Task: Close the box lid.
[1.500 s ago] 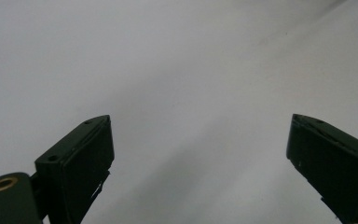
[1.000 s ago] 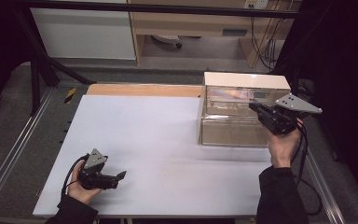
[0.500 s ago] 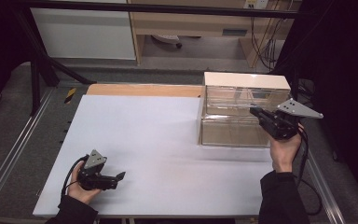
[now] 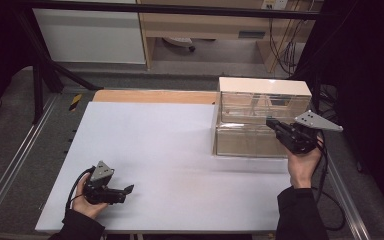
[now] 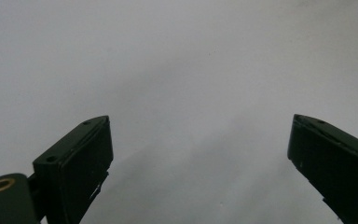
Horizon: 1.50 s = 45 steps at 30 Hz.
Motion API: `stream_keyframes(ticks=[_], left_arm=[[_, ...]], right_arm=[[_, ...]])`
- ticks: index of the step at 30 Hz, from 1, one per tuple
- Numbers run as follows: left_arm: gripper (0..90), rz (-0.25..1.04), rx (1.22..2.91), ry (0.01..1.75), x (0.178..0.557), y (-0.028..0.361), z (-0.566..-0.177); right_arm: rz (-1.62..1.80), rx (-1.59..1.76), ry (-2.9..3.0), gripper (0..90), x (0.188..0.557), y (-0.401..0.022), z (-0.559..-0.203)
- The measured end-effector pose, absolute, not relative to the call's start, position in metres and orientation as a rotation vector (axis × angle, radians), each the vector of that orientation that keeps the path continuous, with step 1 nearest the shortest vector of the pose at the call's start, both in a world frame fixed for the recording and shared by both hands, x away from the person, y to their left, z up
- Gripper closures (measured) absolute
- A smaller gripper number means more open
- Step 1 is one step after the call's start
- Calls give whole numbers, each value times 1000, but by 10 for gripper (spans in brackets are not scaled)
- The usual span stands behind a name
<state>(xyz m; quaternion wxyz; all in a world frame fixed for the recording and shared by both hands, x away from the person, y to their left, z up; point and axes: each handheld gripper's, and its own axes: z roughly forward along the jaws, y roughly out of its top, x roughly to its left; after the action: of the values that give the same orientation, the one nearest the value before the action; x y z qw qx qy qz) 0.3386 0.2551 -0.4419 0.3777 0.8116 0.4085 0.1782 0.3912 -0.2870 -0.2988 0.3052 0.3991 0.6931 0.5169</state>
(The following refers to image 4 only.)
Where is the wooden desk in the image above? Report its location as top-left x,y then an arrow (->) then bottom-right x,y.
135,0 -> 325,74

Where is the clear plastic drawer cabinet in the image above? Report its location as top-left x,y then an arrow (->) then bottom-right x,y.
211,76 -> 313,159

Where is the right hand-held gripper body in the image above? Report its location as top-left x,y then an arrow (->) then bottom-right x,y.
275,109 -> 344,155

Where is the aluminium rail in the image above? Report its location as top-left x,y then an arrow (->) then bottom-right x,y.
0,94 -> 60,228
325,155 -> 372,240

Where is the black curtain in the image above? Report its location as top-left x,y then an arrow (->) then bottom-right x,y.
0,0 -> 35,123
292,0 -> 384,228

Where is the black horizontal bar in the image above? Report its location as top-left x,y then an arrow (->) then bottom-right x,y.
22,0 -> 325,20

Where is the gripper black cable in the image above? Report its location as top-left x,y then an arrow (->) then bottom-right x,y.
313,131 -> 346,232
64,165 -> 96,216

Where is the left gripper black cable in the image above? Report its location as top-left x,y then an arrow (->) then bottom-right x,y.
64,165 -> 96,216

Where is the person's left hand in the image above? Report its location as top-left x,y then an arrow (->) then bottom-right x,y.
71,173 -> 110,220

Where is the white power strip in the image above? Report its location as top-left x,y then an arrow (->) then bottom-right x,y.
260,0 -> 290,11

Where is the yellow black striped tape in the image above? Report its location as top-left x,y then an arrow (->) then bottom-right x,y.
68,93 -> 83,112

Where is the office chair base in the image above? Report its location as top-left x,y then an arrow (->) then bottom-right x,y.
162,36 -> 197,53

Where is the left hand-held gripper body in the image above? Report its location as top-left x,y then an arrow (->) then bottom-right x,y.
82,160 -> 128,206

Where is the person's right hand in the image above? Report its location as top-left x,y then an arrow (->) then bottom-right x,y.
284,132 -> 325,190

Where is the bundle of hanging cables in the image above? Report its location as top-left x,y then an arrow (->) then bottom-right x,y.
267,17 -> 310,77

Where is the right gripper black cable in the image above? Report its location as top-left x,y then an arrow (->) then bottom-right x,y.
313,131 -> 346,232

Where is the black metal stand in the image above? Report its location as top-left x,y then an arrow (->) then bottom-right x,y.
12,9 -> 105,125

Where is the tan wooden board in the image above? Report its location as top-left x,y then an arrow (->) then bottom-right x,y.
92,88 -> 220,105

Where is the white cabinet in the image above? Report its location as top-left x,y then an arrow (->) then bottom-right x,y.
32,7 -> 147,65

